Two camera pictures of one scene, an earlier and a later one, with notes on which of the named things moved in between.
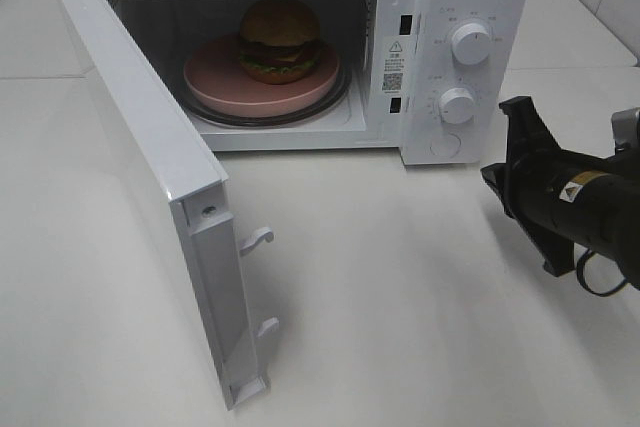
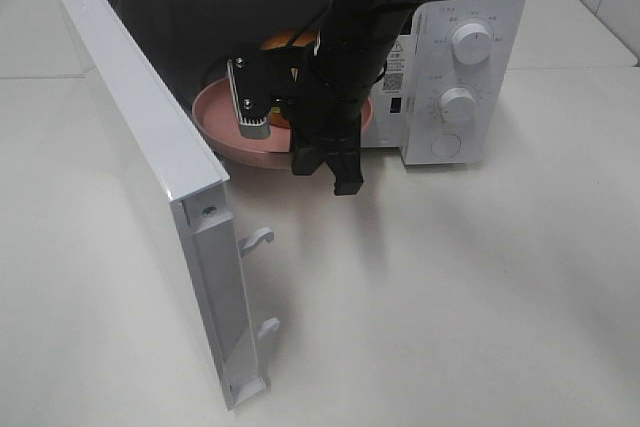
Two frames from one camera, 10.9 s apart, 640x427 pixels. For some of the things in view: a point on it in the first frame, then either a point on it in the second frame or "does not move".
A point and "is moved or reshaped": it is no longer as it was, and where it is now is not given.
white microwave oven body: x=433 y=40 does not move
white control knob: x=457 y=106 does not move
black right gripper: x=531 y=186 -> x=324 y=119
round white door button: x=445 y=145 does not move
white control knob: x=470 y=44 does not move
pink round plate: x=215 y=80 is moved or reshaped
